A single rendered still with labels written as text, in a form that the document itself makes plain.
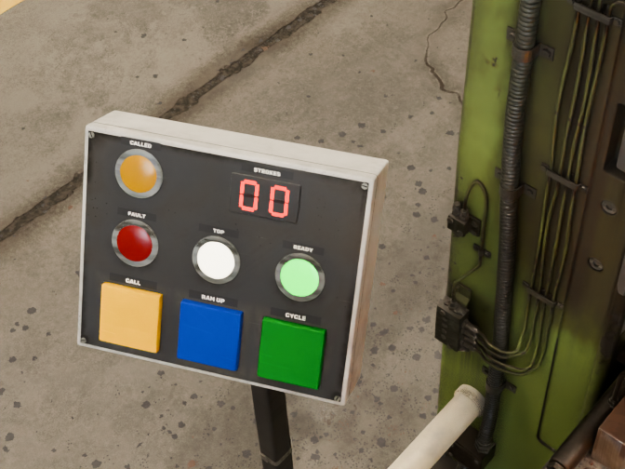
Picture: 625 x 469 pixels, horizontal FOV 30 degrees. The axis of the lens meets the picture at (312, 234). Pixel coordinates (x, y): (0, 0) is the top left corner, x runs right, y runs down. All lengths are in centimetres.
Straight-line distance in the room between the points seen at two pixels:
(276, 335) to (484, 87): 36
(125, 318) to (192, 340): 9
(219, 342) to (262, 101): 179
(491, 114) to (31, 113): 201
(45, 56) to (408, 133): 105
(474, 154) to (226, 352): 37
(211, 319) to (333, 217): 20
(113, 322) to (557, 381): 60
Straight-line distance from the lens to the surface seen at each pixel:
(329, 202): 127
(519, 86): 125
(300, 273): 131
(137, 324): 140
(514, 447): 181
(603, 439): 136
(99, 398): 257
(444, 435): 172
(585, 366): 155
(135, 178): 134
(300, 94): 311
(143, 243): 136
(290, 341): 134
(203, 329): 137
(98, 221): 138
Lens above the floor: 212
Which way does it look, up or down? 50 degrees down
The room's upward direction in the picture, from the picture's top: 4 degrees counter-clockwise
